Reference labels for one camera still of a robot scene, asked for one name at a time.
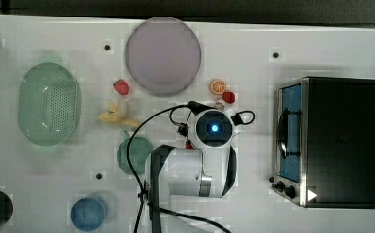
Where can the orange slice toy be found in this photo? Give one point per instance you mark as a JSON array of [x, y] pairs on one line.
[[217, 87]]

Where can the blue cup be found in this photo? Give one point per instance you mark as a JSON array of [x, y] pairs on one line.
[[89, 213]]

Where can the green measuring cup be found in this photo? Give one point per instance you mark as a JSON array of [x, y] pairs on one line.
[[137, 151]]

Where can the silver black toaster oven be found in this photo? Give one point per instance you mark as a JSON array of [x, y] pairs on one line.
[[325, 142]]

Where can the red plush strawberry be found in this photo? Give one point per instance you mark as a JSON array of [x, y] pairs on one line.
[[121, 87]]

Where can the lilac round plate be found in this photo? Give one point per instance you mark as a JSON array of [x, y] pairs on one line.
[[163, 55]]

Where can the yellow plush banana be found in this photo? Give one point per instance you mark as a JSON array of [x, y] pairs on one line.
[[118, 114]]

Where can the green perforated colander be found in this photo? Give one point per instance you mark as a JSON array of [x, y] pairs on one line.
[[48, 103]]

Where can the small red tomato toy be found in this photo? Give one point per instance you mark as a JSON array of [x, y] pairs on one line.
[[229, 97]]

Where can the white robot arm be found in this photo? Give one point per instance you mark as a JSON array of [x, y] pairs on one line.
[[207, 169]]

